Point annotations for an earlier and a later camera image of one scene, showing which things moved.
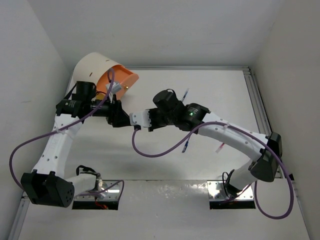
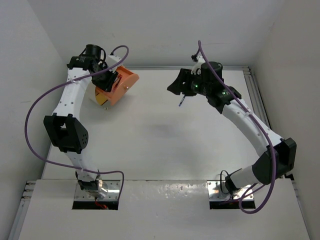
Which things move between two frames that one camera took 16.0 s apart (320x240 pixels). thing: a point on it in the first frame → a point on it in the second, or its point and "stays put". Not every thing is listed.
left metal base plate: (106, 197) stays put
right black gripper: (153, 126) → (178, 86)
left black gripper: (116, 116) → (107, 84)
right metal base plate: (221, 197) stays put
